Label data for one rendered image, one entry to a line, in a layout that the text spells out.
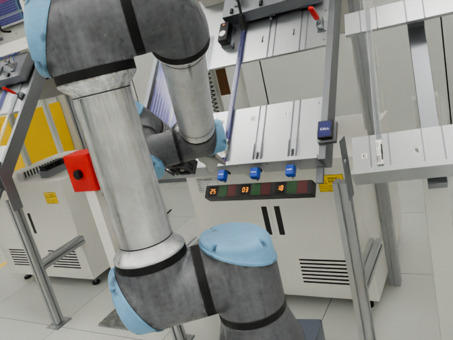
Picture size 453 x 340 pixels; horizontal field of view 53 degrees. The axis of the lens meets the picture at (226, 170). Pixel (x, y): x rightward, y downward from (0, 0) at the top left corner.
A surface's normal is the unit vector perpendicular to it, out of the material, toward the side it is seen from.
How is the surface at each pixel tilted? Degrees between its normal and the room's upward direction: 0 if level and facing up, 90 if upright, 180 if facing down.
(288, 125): 48
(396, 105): 90
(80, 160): 90
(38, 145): 90
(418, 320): 0
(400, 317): 0
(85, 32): 94
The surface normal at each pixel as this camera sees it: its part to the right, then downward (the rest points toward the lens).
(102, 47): 0.51, 0.10
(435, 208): -0.33, 0.33
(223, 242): -0.10, -0.96
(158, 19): 0.41, 0.48
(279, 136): -0.49, -0.38
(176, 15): 0.69, 0.29
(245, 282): 0.14, 0.24
